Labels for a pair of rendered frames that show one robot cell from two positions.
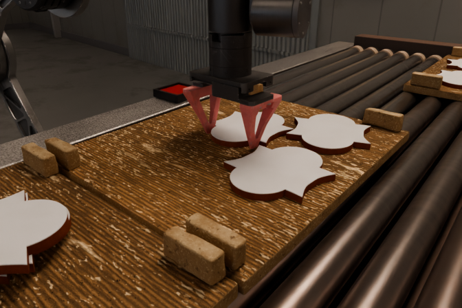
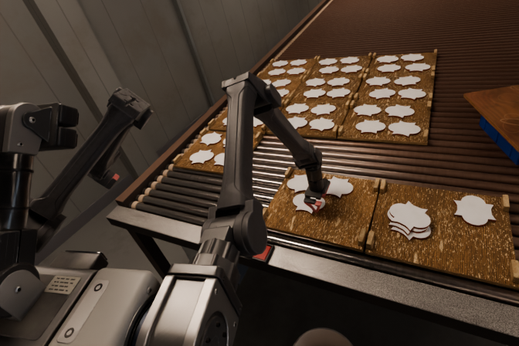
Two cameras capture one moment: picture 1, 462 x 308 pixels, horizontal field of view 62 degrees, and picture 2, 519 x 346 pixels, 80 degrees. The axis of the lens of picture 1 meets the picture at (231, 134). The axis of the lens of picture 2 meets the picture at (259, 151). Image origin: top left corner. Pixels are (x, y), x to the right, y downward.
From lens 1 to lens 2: 1.35 m
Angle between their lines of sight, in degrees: 80
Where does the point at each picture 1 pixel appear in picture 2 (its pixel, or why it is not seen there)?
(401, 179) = not seen: hidden behind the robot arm
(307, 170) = (334, 181)
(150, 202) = (368, 205)
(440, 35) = not seen: outside the picture
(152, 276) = (390, 192)
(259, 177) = (344, 188)
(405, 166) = not seen: hidden behind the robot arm
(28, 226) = (401, 208)
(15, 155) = (361, 273)
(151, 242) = (381, 198)
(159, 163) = (347, 214)
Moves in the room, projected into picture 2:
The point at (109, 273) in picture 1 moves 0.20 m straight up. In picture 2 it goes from (395, 198) to (396, 158)
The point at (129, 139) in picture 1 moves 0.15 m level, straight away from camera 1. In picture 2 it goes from (334, 232) to (301, 254)
